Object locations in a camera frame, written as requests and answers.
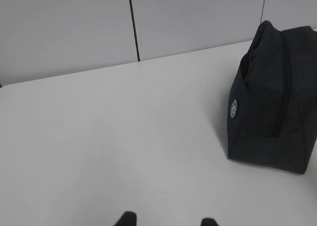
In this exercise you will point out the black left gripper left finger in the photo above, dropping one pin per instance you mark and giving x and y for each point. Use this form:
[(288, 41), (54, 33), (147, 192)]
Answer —
[(128, 218)]

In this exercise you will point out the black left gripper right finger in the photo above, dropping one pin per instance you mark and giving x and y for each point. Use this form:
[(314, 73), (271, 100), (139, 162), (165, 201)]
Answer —
[(209, 222)]

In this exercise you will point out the dark blue fabric bag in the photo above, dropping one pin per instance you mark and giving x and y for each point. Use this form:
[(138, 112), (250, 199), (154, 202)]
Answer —
[(272, 104)]

